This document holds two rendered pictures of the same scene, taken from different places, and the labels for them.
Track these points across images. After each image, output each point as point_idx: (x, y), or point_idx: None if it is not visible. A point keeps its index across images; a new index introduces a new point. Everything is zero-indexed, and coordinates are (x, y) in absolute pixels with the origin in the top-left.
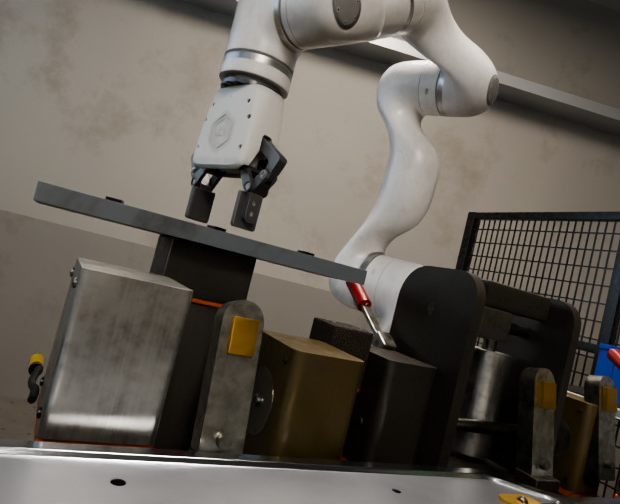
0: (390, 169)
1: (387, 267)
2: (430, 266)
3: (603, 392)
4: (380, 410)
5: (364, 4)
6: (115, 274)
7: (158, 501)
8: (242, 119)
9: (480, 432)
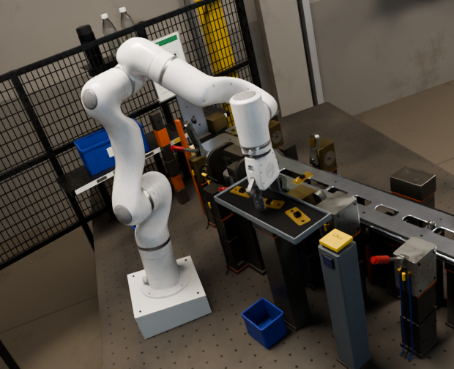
0: (133, 143)
1: (153, 186)
2: (244, 159)
3: None
4: None
5: None
6: (351, 196)
7: (363, 207)
8: (274, 159)
9: None
